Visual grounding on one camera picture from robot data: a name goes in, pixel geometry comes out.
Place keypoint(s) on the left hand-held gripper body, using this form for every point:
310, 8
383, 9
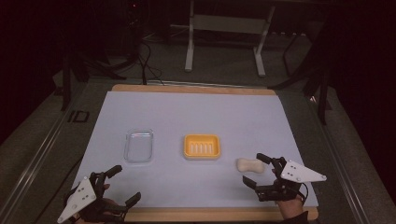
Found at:
79, 196

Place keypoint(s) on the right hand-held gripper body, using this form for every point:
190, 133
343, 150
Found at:
292, 174

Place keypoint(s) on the person's left hand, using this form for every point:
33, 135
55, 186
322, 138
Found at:
110, 205

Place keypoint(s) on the person's right hand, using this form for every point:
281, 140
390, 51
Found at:
291, 208

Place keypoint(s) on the clear plastic container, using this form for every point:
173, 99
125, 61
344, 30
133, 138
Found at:
138, 145

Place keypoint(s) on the yellow soap dish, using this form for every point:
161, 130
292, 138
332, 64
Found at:
202, 146

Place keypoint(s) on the light blue table mat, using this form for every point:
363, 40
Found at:
193, 112

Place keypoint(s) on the black tripod stand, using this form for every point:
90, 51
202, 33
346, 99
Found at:
314, 77
81, 68

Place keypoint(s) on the wooden table board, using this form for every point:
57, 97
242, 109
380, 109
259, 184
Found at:
193, 89

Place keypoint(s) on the grey metal stand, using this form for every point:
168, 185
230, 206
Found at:
229, 24

